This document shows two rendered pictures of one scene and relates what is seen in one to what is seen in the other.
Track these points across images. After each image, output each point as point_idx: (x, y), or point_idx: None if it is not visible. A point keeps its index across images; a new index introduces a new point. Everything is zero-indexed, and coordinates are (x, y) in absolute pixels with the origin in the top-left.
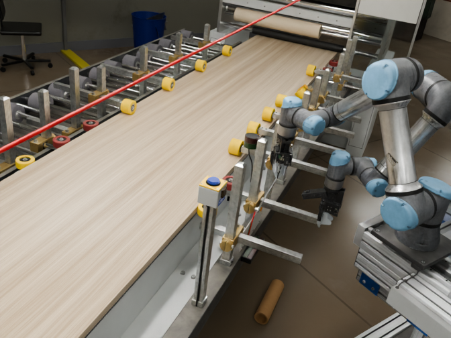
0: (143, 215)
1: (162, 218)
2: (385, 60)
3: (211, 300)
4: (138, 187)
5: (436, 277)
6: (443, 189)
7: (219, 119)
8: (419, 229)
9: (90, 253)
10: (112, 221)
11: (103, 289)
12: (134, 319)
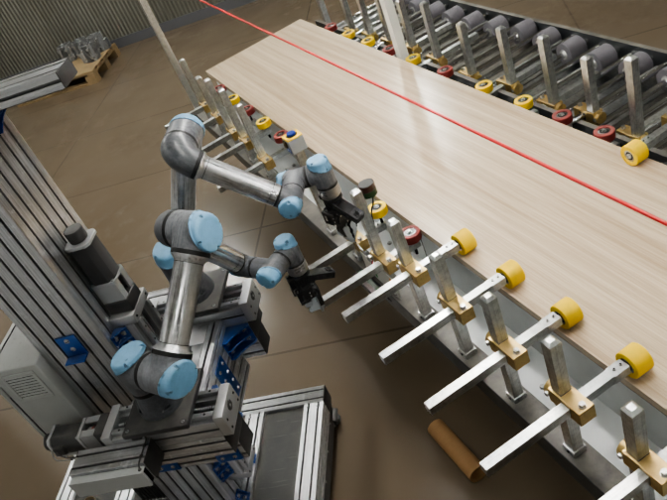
0: (391, 169)
1: (380, 179)
2: (181, 116)
3: (331, 238)
4: (436, 167)
5: None
6: (157, 243)
7: (588, 256)
8: None
9: (367, 144)
10: (395, 153)
11: (331, 151)
12: None
